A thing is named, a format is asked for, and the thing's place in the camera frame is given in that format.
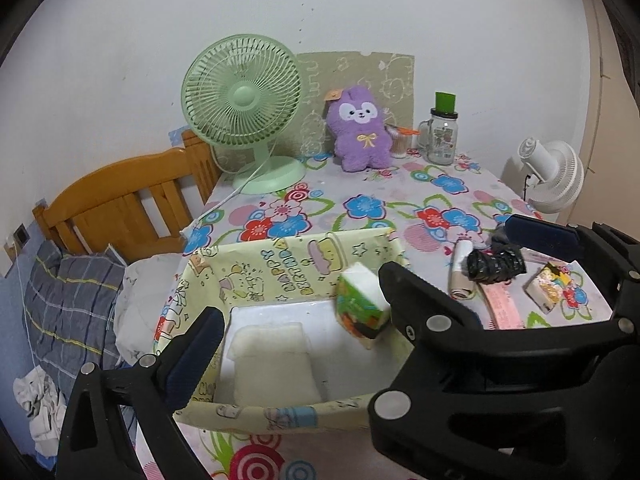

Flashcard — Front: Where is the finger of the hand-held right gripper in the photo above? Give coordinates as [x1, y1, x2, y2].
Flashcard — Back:
[505, 214, 640, 320]
[369, 261, 640, 461]

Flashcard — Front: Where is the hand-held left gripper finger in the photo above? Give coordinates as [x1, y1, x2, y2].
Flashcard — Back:
[54, 306, 224, 480]

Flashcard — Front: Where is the green tissue pack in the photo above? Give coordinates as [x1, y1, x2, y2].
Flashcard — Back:
[336, 265, 392, 352]

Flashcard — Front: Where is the black plastic bag roll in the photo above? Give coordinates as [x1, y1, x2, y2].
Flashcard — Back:
[466, 247, 527, 282]

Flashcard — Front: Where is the pink paper packet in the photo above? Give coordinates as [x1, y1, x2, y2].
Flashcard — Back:
[477, 284, 526, 332]

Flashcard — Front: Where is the yellow cartoon printed box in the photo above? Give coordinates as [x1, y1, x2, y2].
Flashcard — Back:
[162, 227, 412, 434]

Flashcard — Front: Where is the yellow cartoon printed packet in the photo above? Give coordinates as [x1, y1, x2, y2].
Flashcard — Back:
[524, 262, 573, 314]

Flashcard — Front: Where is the white clip fan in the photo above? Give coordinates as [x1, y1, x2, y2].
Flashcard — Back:
[501, 137, 586, 215]

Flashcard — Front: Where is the white plastic bag roll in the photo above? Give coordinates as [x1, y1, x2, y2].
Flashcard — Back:
[449, 240, 477, 302]

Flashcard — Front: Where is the white pillow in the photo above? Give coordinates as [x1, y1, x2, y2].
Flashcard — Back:
[114, 254, 184, 367]

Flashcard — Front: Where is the white foam pad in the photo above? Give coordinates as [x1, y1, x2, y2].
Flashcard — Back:
[227, 321, 324, 404]

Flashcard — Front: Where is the floral tablecloth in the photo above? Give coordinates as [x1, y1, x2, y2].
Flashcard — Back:
[145, 147, 621, 480]

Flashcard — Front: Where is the grey plaid pillow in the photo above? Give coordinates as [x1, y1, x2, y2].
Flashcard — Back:
[20, 239, 127, 377]

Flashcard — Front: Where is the glass jar mug green lid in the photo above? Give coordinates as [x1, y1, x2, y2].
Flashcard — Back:
[417, 91, 460, 166]

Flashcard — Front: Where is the clear cotton swab jar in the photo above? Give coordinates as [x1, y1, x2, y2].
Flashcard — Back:
[386, 122, 422, 160]

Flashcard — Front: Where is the crumpled white cloth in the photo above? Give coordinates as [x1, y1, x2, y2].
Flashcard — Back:
[12, 366, 69, 444]

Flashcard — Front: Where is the purple plush toy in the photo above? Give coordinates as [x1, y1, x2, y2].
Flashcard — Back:
[325, 85, 392, 172]

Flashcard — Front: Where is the wooden bed headboard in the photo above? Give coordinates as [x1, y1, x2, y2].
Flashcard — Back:
[32, 130, 223, 267]

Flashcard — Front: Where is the beige printed board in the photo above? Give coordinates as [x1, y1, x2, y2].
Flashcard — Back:
[295, 51, 417, 160]

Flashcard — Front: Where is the green desk fan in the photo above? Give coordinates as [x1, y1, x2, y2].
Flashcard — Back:
[181, 34, 308, 196]

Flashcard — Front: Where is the white fan cable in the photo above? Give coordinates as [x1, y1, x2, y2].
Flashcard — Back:
[179, 152, 273, 235]

